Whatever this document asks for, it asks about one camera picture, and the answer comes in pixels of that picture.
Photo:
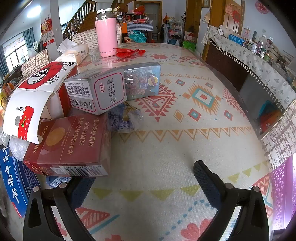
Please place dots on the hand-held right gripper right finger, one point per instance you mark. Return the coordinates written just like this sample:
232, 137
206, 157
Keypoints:
203, 176

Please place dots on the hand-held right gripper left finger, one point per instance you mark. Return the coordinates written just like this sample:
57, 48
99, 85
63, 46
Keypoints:
81, 188

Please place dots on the red cigarette box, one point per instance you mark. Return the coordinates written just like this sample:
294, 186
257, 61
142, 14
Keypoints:
69, 143

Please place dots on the purple plastic basket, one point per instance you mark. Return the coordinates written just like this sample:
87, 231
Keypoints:
284, 192

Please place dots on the grey medicine box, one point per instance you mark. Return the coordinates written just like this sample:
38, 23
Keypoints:
108, 90

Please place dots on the blue printed carton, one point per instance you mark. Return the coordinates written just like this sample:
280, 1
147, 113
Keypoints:
16, 183

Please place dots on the blue and white plastic bag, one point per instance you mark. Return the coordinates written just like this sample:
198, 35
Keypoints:
124, 120

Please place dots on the chair with patterned cover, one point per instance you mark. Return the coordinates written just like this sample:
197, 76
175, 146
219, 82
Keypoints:
34, 62
279, 139
85, 37

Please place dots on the red and white paper food box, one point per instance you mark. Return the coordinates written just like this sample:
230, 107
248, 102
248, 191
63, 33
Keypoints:
30, 102

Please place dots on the grey patterned tissue pack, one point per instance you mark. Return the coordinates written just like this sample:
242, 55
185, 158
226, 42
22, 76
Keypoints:
143, 81

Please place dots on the sideboard with leaf-print cloth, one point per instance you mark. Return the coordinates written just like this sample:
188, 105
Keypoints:
254, 55

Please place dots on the green plastic bag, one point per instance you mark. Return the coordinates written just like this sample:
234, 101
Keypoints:
189, 45

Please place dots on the white tissue box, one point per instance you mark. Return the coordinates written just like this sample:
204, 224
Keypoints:
78, 54

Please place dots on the blue packet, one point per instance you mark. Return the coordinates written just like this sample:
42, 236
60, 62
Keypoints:
236, 39

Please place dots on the red plastic wrapper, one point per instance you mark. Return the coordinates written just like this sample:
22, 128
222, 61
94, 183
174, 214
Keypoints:
126, 52

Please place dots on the clear plastic bottle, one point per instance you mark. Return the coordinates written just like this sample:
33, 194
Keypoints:
263, 46

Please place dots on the teal plastic bag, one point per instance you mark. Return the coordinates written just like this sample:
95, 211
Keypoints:
137, 36

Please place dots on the pink thermos bottle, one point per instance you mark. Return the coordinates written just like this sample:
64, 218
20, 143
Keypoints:
106, 34

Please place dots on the table with checked cloth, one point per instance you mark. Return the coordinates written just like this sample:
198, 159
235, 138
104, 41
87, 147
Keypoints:
140, 27

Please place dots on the wooden staircase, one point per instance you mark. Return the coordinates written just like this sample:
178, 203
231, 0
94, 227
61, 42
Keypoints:
78, 18

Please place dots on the red wall calendar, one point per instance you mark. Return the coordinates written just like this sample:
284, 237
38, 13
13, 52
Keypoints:
47, 31

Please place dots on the red paper-cut wall decoration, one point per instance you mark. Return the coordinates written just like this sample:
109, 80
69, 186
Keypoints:
261, 5

